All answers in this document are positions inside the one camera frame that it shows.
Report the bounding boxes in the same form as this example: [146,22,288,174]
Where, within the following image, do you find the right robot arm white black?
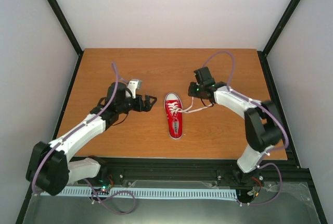
[188,67,289,173]

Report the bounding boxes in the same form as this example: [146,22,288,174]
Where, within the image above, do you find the black frame post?
[32,0,84,56]
[262,0,317,56]

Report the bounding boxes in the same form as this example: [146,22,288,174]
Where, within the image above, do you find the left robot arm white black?
[25,79,157,196]

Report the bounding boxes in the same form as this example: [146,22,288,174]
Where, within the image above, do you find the white shoelace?
[166,97,213,116]

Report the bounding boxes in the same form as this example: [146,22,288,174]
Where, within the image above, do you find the light blue cable duct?
[41,186,238,201]

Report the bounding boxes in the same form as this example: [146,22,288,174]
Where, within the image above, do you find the right black frame post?
[262,0,317,56]

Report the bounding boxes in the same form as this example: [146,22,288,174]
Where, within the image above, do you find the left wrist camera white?
[125,79,142,98]

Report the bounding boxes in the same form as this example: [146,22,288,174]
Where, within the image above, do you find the left black frame post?
[32,0,84,56]

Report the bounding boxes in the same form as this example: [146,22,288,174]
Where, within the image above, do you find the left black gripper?
[118,94,158,114]

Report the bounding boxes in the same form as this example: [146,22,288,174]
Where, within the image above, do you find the red canvas sneaker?
[164,93,183,140]

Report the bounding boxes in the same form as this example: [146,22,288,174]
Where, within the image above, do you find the green lit circuit board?
[96,176,114,195]

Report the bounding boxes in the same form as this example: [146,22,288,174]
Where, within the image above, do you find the black aluminium rail base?
[89,157,314,192]

